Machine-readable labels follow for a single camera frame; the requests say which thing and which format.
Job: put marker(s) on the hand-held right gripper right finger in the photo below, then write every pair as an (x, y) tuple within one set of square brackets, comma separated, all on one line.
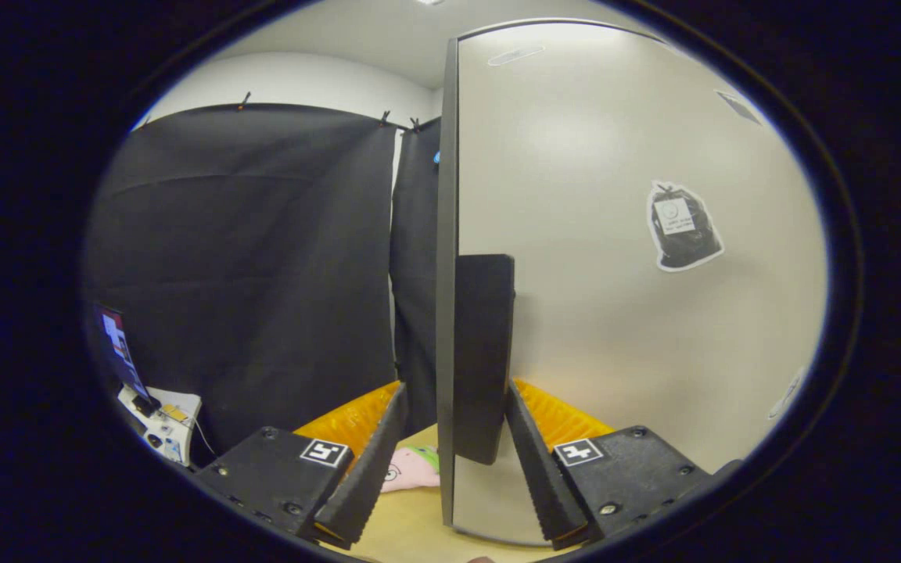
[(536, 469)]

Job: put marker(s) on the pink plush toy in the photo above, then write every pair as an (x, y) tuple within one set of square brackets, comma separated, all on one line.
[(411, 467)]

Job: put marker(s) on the black backdrop cloth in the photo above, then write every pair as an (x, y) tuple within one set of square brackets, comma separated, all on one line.
[(247, 266)]

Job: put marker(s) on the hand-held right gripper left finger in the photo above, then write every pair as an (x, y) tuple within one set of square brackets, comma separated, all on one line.
[(368, 469)]

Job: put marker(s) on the grey cabinet door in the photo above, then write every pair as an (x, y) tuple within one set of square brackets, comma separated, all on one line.
[(591, 328)]

